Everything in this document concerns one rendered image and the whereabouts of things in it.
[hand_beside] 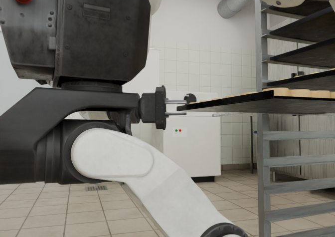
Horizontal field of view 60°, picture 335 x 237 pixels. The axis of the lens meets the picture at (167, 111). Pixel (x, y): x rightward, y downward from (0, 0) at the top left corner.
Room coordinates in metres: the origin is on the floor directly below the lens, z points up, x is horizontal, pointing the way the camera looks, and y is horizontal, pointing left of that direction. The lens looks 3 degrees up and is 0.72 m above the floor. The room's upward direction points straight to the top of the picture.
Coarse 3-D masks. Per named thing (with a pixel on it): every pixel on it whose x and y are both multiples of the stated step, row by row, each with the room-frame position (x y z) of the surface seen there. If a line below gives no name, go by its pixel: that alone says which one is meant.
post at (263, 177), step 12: (264, 12) 1.01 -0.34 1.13; (264, 24) 1.01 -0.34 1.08; (264, 48) 1.01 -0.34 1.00; (264, 72) 1.01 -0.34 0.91; (264, 120) 1.01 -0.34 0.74; (264, 144) 1.01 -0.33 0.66; (264, 156) 1.00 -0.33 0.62; (264, 168) 1.00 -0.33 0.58; (264, 180) 1.00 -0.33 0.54; (264, 204) 1.00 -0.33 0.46; (264, 228) 1.00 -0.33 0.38
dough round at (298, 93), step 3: (291, 90) 0.56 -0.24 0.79; (294, 90) 0.56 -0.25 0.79; (297, 90) 0.55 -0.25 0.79; (300, 90) 0.55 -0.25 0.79; (303, 90) 0.55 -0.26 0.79; (306, 90) 0.55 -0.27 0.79; (309, 90) 0.56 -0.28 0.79; (291, 93) 0.56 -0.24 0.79; (294, 93) 0.56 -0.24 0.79; (297, 93) 0.55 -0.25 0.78; (300, 93) 0.55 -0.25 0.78; (303, 93) 0.55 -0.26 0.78; (306, 93) 0.55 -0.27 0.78; (309, 93) 0.56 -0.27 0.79; (297, 96) 0.55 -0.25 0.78; (300, 96) 0.55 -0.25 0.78; (303, 96) 0.55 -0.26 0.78; (306, 96) 0.55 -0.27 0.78; (309, 96) 0.56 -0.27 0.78
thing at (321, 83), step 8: (320, 72) 0.80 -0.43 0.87; (328, 72) 0.78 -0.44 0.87; (280, 80) 0.94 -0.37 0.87; (288, 80) 0.91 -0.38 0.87; (296, 80) 0.88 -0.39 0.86; (304, 80) 0.86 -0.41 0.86; (312, 80) 0.86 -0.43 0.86; (320, 80) 0.86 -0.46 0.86; (328, 80) 0.86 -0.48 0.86; (304, 88) 1.04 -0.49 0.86; (312, 88) 1.04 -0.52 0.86; (320, 88) 1.04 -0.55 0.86; (328, 88) 1.04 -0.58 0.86
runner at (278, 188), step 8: (264, 184) 1.00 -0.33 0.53; (272, 184) 1.01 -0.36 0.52; (280, 184) 1.03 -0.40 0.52; (288, 184) 1.04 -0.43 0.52; (296, 184) 1.06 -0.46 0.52; (304, 184) 1.07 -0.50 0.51; (312, 184) 1.09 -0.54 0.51; (320, 184) 1.10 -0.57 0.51; (328, 184) 1.12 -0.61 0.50; (264, 192) 1.00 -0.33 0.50; (272, 192) 1.00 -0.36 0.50; (280, 192) 1.00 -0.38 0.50; (288, 192) 1.01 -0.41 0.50
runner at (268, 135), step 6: (264, 132) 1.00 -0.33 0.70; (270, 132) 1.01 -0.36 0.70; (276, 132) 1.02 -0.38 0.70; (282, 132) 1.03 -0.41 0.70; (288, 132) 1.04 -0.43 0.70; (294, 132) 1.06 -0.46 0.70; (300, 132) 1.07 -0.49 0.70; (306, 132) 1.08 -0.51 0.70; (312, 132) 1.09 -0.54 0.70; (318, 132) 1.10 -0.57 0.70; (324, 132) 1.12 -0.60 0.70; (330, 132) 1.13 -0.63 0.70; (264, 138) 1.00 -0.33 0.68; (270, 138) 1.01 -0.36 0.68; (276, 138) 1.02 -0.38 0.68; (282, 138) 1.03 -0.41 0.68; (288, 138) 1.04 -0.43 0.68; (294, 138) 1.06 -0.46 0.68; (300, 138) 1.07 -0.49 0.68; (306, 138) 1.07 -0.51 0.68; (312, 138) 1.07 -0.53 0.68; (318, 138) 1.07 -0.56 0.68; (324, 138) 1.08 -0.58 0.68; (330, 138) 1.09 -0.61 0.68
